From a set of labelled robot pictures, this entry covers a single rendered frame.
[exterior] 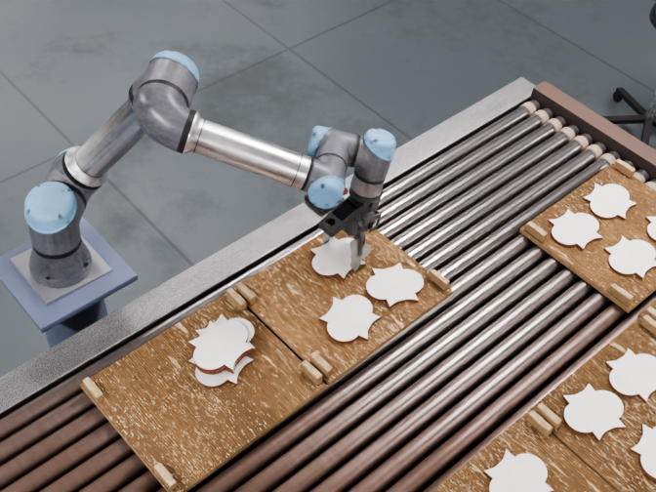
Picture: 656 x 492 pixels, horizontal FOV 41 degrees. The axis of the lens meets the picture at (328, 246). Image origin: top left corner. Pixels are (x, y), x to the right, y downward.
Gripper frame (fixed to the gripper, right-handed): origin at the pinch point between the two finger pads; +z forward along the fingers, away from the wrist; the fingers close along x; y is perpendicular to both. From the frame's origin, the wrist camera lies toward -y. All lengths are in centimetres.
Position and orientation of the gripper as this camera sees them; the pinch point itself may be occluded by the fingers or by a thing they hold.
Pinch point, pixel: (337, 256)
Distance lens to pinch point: 217.7
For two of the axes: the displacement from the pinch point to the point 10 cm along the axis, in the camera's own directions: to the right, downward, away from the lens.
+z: -2.4, 7.6, 6.0
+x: -6.7, -5.8, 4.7
